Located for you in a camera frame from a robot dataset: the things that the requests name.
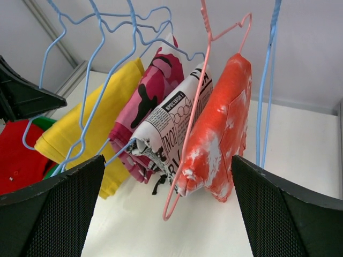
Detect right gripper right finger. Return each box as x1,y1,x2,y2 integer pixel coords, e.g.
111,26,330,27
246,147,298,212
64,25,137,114
232,155,342,256

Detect left aluminium frame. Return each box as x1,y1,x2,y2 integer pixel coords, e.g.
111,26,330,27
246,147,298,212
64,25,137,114
21,0,89,97

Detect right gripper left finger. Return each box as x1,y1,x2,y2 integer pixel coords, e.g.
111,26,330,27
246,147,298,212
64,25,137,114
1,155,105,256

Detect green plastic tray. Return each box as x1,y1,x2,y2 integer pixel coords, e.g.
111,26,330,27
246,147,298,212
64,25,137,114
32,116,59,179

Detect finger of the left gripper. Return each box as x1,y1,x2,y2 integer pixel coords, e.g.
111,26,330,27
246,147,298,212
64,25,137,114
1,57,67,122

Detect newspaper print trousers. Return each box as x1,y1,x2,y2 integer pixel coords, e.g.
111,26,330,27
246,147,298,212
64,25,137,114
126,63,203,183

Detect pink wire hanger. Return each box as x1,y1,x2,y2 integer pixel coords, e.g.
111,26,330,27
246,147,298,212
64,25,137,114
162,0,253,222

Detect red trousers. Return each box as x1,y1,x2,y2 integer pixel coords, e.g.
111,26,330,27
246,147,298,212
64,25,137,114
1,120,56,195

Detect pink floral trousers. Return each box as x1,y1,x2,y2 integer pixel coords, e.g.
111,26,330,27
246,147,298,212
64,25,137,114
109,32,187,184

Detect yellow trousers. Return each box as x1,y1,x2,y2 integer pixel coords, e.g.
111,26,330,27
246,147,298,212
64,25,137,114
34,57,146,200

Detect orange trousers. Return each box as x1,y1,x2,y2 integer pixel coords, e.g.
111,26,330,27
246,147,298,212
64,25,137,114
176,53,252,202

